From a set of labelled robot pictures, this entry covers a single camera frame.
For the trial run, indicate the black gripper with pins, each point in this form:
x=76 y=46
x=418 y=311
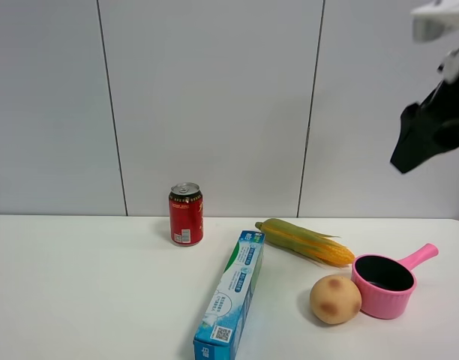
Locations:
x=428 y=129

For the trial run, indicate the pink toy saucepan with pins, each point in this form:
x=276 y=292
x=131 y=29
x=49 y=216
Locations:
x=386 y=284

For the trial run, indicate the corn cob with husk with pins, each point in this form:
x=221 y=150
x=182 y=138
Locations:
x=320 y=248

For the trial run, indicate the brown spotted potato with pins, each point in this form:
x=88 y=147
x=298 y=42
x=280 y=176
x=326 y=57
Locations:
x=335 y=299

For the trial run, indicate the red soda can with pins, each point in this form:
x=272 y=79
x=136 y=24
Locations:
x=186 y=214

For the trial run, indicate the blue toothpaste box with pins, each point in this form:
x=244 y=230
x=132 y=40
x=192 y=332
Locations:
x=220 y=330

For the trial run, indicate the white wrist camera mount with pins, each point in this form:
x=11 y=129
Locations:
x=433 y=21

